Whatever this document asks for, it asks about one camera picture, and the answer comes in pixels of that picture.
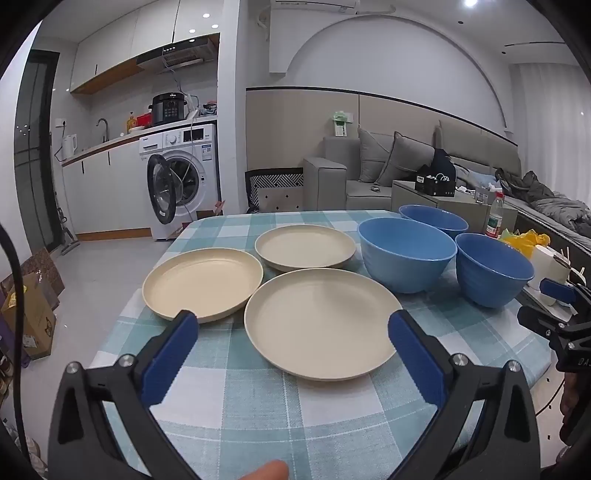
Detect black cable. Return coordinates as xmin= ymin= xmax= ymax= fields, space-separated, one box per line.
xmin=0 ymin=223 xmax=33 ymax=480

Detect bed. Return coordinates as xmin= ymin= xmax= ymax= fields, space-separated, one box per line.
xmin=503 ymin=194 xmax=591 ymax=260

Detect black box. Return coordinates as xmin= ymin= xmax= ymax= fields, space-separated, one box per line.
xmin=414 ymin=165 xmax=456 ymax=196

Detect upright vacuum cleaner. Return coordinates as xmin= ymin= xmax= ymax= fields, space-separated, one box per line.
xmin=55 ymin=202 xmax=81 ymax=256

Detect beige round plate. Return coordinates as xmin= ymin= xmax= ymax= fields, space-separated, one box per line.
xmin=142 ymin=248 xmax=265 ymax=323
xmin=244 ymin=268 xmax=404 ymax=382
xmin=255 ymin=224 xmax=357 ymax=272

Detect dark glass door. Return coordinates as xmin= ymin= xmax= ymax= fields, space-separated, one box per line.
xmin=13 ymin=49 xmax=61 ymax=253

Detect blue ribbed bowl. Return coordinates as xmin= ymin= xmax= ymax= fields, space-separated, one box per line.
xmin=455 ymin=233 xmax=535 ymax=309
xmin=358 ymin=217 xmax=458 ymax=295
xmin=398 ymin=204 xmax=470 ymax=241

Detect white electric kettle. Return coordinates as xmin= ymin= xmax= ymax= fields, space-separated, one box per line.
xmin=59 ymin=133 xmax=79 ymax=162

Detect grey duvet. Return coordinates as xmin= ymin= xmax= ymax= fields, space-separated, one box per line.
xmin=530 ymin=193 xmax=591 ymax=232

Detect brown cardboard box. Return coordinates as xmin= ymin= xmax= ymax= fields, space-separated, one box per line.
xmin=0 ymin=272 xmax=57 ymax=361

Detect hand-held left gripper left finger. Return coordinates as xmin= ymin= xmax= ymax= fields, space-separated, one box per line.
xmin=48 ymin=310 xmax=204 ymax=480

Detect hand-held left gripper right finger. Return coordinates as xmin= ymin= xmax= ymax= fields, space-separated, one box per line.
xmin=388 ymin=310 xmax=541 ymax=480

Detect person's right hand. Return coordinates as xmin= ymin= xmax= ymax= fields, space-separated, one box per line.
xmin=560 ymin=372 xmax=583 ymax=418

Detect yellow plastic bag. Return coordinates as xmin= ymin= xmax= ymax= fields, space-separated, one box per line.
xmin=501 ymin=228 xmax=551 ymax=257

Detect beige mug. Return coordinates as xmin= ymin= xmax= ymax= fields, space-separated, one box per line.
xmin=551 ymin=253 xmax=574 ymax=285

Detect grey drawer cabinet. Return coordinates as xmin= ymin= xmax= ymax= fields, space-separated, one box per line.
xmin=391 ymin=179 xmax=518 ymax=236

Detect dark blue bag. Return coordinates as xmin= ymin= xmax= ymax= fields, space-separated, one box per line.
xmin=430 ymin=148 xmax=457 ymax=184

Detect grey cushion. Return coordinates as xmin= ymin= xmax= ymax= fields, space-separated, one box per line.
xmin=357 ymin=127 xmax=396 ymax=184
xmin=372 ymin=131 xmax=436 ymax=188

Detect white air conditioner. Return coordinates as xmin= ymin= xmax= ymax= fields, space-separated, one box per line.
xmin=270 ymin=0 xmax=360 ymax=17

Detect white kitchen cabinets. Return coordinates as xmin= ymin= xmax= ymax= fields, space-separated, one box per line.
xmin=69 ymin=0 xmax=223 ymax=96
xmin=61 ymin=134 xmax=153 ymax=241

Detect dark grey jacket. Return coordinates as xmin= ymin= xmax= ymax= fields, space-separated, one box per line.
xmin=495 ymin=168 xmax=556 ymax=205

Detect grey sofa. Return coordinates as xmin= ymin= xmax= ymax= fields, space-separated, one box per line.
xmin=303 ymin=119 xmax=523 ymax=213

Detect clear water bottle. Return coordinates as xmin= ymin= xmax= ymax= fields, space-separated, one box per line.
xmin=484 ymin=192 xmax=506 ymax=240

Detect range hood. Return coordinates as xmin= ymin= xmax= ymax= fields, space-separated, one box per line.
xmin=136 ymin=36 xmax=221 ymax=75

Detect green white wall panel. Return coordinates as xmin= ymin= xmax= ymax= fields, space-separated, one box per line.
xmin=329 ymin=110 xmax=356 ymax=138

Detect black pressure cooker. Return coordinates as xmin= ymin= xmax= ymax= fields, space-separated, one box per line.
xmin=151 ymin=92 xmax=187 ymax=127

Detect white lower kitchen cabinets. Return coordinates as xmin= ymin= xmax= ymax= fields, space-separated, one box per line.
xmin=61 ymin=134 xmax=153 ymax=241

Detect patterned brown box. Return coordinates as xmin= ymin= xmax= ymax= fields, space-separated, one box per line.
xmin=18 ymin=246 xmax=66 ymax=296

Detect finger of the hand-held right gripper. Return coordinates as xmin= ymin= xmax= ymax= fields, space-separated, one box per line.
xmin=518 ymin=305 xmax=573 ymax=340
xmin=541 ymin=278 xmax=591 ymax=308

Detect red cardboard box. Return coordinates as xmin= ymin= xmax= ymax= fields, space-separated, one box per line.
xmin=196 ymin=200 xmax=227 ymax=220

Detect white upper kitchen cabinets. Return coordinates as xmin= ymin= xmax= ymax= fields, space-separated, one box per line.
xmin=69 ymin=0 xmax=223 ymax=96

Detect person's left hand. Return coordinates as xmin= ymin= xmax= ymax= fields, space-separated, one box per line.
xmin=240 ymin=459 xmax=290 ymax=480

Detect white curtain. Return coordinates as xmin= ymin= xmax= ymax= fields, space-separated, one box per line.
xmin=514 ymin=59 xmax=591 ymax=209

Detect white washing machine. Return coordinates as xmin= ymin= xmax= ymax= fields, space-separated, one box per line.
xmin=139 ymin=123 xmax=222 ymax=242

